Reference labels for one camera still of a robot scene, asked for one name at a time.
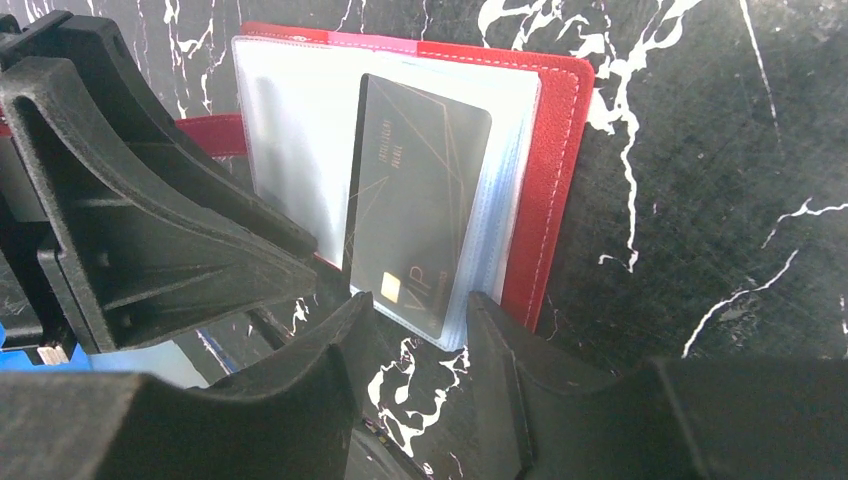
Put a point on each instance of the red card holder wallet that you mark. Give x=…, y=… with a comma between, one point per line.
x=299, y=93

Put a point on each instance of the thin credit card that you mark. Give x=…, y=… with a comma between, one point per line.
x=419, y=157

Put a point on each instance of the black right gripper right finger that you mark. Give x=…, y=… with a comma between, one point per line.
x=541, y=414

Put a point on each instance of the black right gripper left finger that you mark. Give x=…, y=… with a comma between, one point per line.
x=289, y=416

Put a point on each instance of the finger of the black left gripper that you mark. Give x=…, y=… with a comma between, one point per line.
x=131, y=259
x=175, y=151

